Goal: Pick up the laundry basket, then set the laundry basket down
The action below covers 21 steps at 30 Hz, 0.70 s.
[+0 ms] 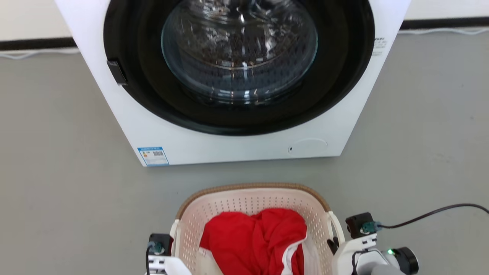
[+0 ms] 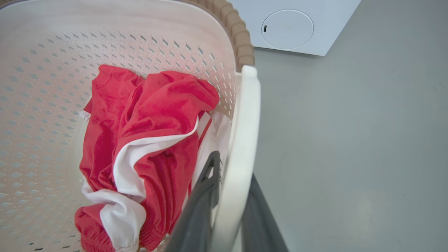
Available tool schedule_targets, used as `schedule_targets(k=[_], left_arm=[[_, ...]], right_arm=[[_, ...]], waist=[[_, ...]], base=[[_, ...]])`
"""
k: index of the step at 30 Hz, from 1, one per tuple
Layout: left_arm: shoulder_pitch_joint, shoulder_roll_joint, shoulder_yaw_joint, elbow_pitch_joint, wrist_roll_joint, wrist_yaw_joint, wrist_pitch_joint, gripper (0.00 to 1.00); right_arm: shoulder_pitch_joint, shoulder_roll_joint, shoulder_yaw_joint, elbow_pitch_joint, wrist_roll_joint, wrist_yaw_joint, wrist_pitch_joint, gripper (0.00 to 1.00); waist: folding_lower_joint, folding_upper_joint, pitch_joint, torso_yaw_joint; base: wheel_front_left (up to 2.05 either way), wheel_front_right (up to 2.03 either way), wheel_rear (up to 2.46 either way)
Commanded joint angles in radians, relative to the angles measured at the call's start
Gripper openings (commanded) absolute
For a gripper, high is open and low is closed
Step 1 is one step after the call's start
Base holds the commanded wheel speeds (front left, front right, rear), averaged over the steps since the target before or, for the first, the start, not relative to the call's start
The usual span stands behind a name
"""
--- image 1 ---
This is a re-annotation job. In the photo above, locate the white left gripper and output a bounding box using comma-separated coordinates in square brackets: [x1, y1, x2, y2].
[147, 254, 192, 275]

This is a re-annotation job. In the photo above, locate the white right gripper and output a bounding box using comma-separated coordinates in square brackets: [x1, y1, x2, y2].
[327, 234, 382, 275]

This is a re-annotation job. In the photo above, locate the beige perforated laundry basket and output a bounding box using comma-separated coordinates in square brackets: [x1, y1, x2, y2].
[170, 183, 345, 275]

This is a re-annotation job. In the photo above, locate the red garment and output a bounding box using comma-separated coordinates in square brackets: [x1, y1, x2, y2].
[199, 208, 308, 275]

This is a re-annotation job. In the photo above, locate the blue energy label sticker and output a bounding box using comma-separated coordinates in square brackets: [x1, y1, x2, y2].
[137, 147, 169, 167]

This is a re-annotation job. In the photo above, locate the white front-load washing machine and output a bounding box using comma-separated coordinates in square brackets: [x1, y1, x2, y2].
[55, 0, 411, 167]

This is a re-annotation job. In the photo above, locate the black round washer door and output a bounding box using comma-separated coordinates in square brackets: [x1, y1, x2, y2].
[103, 0, 376, 136]

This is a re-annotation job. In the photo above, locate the black washer door latch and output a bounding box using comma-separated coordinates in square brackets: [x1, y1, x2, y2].
[107, 60, 128, 86]

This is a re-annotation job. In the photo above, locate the small printed text label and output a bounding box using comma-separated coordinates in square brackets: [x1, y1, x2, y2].
[369, 37, 388, 57]

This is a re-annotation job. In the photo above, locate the thin black right gripper cable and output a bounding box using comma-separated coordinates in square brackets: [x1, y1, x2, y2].
[376, 204, 489, 230]

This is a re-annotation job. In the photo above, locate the white floor cable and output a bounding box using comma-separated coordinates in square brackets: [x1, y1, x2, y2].
[0, 48, 81, 60]
[397, 27, 489, 36]

